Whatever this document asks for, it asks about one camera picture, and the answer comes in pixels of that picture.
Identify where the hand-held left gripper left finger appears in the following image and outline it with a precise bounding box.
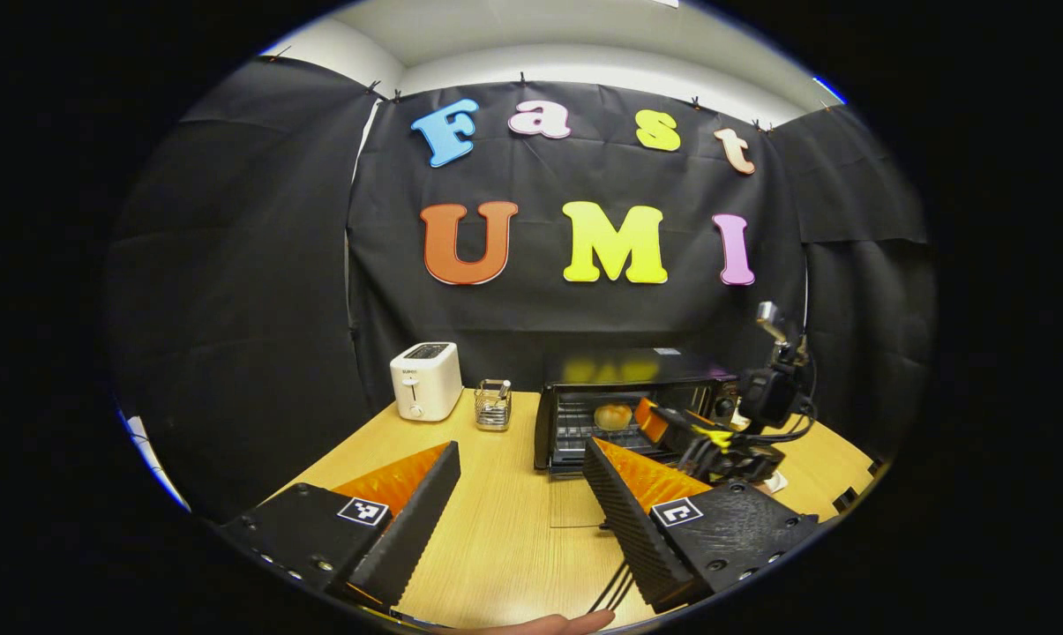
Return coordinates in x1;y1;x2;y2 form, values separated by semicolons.
218;441;463;614

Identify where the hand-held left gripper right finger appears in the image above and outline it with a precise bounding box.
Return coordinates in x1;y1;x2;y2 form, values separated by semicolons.
582;438;823;614

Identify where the black electric oven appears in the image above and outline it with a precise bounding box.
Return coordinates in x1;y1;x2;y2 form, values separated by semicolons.
534;347;744;530

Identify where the clear glass holder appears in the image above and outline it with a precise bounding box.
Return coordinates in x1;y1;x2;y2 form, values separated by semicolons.
475;379;513;431

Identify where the white toaster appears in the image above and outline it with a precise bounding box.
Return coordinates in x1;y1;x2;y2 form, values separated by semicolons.
390;342;464;422

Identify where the black backdrop cloth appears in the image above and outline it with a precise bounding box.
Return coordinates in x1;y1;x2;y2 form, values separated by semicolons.
103;57;938;521

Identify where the black cable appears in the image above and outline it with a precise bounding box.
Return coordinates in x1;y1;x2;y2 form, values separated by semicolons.
587;558;635;615

